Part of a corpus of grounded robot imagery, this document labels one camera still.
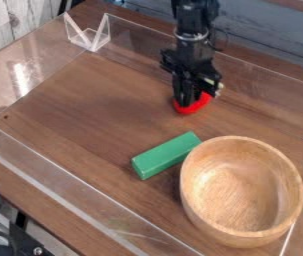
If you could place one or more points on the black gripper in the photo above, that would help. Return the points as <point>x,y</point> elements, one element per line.
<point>194,80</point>

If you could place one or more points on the red plush strawberry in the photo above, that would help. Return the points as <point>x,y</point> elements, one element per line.
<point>194,109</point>

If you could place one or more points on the green rectangular block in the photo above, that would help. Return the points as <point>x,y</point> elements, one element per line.
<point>157,159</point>

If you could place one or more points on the wooden bowl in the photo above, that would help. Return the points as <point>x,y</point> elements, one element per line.
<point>241,191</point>

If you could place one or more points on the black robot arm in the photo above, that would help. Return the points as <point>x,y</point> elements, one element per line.
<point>195,31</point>

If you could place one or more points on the clear acrylic back wall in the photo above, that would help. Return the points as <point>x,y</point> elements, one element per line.
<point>268,91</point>

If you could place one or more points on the clear acrylic wall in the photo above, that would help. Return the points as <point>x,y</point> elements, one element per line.
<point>268,91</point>
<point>90,221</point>

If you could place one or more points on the clear acrylic front wall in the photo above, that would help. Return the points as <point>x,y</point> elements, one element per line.
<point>90,221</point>

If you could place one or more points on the black device with cable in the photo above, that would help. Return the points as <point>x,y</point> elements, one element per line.
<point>20,244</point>

